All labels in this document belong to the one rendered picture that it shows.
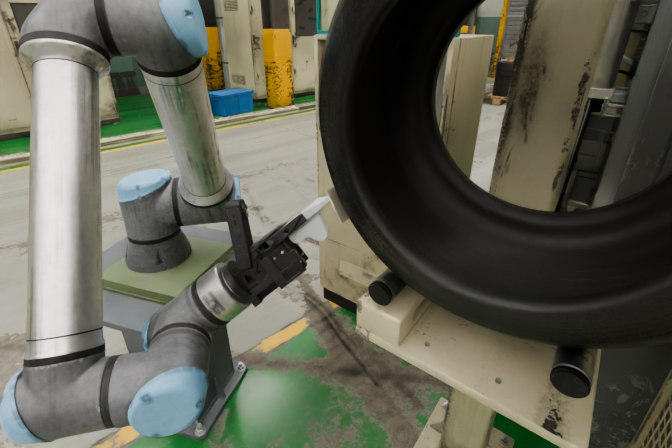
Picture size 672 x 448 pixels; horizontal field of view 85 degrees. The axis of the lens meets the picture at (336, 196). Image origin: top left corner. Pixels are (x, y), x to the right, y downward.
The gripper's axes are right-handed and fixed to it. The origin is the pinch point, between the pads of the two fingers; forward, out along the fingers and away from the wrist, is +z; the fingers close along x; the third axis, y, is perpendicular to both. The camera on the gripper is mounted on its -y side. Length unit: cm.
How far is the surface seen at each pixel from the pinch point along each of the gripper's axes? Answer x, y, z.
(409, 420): -64, 88, -31
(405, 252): 7.9, 13.3, 5.4
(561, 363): 16.4, 34.7, 12.2
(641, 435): -14, 86, 21
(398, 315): 1.0, 23.5, -2.1
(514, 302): 16.0, 24.5, 12.3
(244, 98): -530, -161, -40
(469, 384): 7.1, 36.5, 0.5
